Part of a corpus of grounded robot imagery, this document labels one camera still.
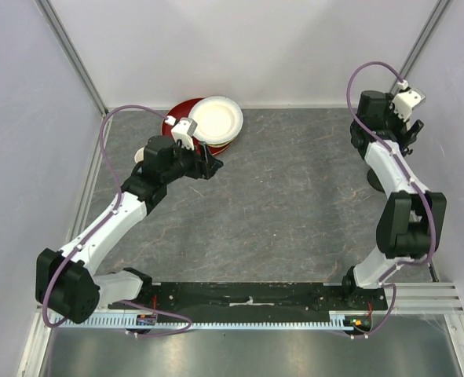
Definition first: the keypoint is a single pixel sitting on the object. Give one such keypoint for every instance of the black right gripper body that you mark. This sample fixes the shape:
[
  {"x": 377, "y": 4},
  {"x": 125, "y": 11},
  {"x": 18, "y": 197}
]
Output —
[{"x": 397, "y": 124}]

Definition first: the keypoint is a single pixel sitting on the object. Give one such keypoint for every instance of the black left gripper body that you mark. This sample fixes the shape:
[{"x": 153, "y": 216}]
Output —
[{"x": 201, "y": 169}]

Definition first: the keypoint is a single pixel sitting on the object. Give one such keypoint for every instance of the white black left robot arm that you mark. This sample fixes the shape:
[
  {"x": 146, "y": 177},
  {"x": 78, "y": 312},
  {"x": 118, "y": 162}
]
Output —
[{"x": 66, "y": 280}]

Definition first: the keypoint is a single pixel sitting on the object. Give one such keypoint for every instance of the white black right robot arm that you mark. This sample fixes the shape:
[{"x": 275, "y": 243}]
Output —
[{"x": 408, "y": 231}]

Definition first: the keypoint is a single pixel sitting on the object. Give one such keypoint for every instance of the patterned plate under white plate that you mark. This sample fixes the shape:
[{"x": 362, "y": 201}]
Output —
[{"x": 223, "y": 144}]

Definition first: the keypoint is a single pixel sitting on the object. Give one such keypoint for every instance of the white paper plate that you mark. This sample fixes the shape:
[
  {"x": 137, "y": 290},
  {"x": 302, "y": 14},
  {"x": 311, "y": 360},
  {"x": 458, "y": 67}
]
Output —
[{"x": 219, "y": 120}]

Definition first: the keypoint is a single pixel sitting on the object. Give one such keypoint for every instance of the red round tray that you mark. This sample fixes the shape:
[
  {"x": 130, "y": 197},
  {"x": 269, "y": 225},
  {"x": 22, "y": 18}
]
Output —
[{"x": 182, "y": 110}]

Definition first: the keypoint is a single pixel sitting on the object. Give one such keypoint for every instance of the blue white paper cup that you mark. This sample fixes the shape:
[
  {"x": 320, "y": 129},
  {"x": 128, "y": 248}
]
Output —
[{"x": 139, "y": 155}]

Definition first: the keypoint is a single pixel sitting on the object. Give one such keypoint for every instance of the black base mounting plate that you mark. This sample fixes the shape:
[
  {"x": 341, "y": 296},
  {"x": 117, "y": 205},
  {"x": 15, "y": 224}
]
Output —
[{"x": 180, "y": 296}]

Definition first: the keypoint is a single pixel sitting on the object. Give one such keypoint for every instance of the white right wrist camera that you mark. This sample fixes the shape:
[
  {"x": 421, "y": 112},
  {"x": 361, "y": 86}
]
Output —
[{"x": 406, "y": 100}]

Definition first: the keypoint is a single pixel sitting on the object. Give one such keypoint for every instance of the aluminium frame post right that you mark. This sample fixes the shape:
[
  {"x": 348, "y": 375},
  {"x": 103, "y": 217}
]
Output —
[{"x": 430, "y": 26}]

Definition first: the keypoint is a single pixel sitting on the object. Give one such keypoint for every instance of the aluminium frame post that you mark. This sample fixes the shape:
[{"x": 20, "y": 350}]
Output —
[
  {"x": 430, "y": 26},
  {"x": 57, "y": 27}
]

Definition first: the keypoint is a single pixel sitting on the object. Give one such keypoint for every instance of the aluminium front rail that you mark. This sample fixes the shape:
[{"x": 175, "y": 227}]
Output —
[{"x": 408, "y": 298}]

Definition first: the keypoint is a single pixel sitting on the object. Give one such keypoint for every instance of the aluminium frame post left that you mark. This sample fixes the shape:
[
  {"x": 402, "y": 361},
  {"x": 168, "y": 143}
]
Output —
[{"x": 57, "y": 27}]

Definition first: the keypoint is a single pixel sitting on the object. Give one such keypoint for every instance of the light blue cable duct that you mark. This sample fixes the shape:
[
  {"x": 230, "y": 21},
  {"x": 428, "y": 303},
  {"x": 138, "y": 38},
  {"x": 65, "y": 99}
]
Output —
[{"x": 134, "y": 321}]

